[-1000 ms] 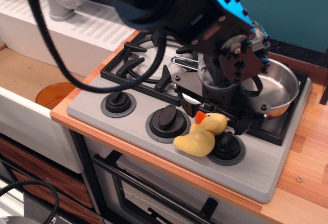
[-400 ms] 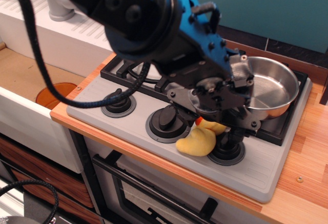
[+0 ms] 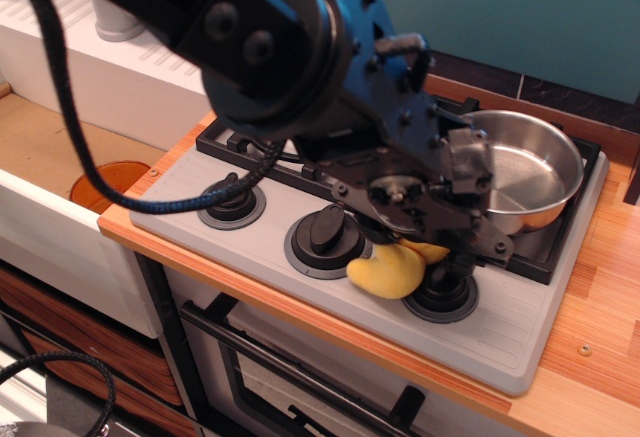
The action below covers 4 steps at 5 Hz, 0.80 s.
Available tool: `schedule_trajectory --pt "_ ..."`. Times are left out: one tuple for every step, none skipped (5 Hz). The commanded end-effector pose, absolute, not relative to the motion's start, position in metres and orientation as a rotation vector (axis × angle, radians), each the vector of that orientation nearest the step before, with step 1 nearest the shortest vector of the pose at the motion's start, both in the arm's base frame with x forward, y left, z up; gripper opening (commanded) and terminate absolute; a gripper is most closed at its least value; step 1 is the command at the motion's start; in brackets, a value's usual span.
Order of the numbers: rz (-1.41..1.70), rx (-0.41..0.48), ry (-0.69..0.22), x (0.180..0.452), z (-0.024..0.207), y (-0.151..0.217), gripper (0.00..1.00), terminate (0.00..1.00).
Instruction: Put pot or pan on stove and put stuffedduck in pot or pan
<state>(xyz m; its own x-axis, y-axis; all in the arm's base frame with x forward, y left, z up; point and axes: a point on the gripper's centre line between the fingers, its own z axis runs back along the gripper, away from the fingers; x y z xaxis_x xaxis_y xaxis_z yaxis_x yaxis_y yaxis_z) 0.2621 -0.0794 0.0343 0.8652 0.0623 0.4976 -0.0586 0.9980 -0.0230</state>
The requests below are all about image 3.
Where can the grey toy stove top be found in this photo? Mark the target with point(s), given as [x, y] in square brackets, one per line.
[499, 344]

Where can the grey toy faucet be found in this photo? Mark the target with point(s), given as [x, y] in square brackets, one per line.
[114, 24]

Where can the black oven door handle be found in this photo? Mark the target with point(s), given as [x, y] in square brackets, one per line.
[234, 343]

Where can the stainless steel pan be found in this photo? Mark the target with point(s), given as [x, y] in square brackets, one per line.
[537, 170]

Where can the black stove knob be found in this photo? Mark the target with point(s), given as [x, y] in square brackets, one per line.
[237, 213]
[441, 300]
[321, 244]

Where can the black left stove knob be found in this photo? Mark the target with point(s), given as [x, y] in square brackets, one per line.
[237, 213]

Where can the teal cabinet door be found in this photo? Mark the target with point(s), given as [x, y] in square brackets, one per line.
[589, 45]

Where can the oven door with window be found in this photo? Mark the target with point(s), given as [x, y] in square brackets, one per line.
[293, 399]

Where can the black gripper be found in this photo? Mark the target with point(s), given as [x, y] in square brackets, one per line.
[408, 168]

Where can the black burner grate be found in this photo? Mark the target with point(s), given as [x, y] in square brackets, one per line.
[537, 254]
[235, 148]

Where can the black middle stove knob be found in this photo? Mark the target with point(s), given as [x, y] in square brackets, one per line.
[321, 244]

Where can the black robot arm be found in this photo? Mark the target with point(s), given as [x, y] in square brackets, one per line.
[336, 80]

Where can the wooden drawer fronts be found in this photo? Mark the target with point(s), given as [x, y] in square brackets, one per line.
[45, 319]

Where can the black right stove knob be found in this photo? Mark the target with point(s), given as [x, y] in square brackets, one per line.
[441, 300]

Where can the black right burner grate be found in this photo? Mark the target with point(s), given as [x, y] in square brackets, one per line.
[537, 254]

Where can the black left burner grate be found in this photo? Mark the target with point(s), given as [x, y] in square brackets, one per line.
[235, 148]

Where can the yellow stuffed duck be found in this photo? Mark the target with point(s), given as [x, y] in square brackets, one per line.
[394, 271]

